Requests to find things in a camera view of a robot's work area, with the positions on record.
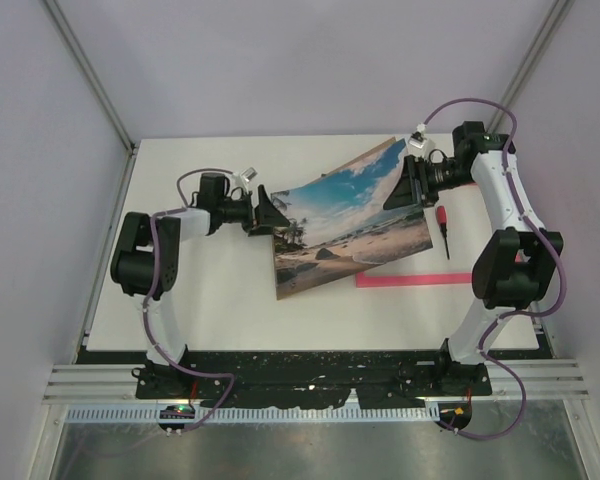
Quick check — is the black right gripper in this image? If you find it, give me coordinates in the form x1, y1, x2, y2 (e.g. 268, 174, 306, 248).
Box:
384, 154, 475, 214

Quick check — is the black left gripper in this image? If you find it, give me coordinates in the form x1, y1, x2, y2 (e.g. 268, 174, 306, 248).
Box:
218, 186, 290, 237

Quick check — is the red handled screwdriver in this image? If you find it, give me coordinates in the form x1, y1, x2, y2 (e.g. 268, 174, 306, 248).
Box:
435, 205, 450, 259

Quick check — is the beach photo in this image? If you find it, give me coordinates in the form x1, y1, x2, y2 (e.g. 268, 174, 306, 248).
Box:
270, 140, 434, 300

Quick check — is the brown frame backing board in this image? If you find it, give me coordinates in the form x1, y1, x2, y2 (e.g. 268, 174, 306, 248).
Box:
269, 137, 435, 302

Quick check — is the pink picture frame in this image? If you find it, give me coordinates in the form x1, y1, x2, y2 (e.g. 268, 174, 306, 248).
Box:
355, 272, 472, 288

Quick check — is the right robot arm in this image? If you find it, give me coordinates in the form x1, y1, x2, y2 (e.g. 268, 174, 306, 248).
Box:
383, 121, 564, 396

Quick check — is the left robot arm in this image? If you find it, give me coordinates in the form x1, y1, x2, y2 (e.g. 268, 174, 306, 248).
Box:
110, 168, 290, 398

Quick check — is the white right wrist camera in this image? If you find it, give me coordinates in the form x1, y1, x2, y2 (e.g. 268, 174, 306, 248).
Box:
406, 123, 431, 158

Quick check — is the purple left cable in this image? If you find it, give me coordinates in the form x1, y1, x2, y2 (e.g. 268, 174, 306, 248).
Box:
140, 169, 236, 434

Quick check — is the purple cable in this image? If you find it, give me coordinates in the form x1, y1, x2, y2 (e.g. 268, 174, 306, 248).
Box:
140, 169, 236, 434
419, 97, 569, 440

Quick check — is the right aluminium frame post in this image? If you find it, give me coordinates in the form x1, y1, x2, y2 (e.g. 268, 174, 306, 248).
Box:
500, 0, 575, 111

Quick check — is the aluminium frame post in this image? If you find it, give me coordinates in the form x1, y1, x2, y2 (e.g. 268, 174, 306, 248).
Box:
42, 0, 139, 156
500, 0, 575, 111

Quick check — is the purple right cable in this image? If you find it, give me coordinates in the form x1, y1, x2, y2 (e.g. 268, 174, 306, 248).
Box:
419, 97, 569, 440

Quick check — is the left aluminium frame post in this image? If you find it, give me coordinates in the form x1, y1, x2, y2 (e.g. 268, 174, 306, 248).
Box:
42, 0, 139, 156

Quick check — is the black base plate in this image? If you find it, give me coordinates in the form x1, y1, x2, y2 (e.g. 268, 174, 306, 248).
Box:
131, 350, 492, 410

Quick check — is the slotted cable duct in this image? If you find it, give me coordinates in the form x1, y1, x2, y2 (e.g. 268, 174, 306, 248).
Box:
65, 402, 439, 424

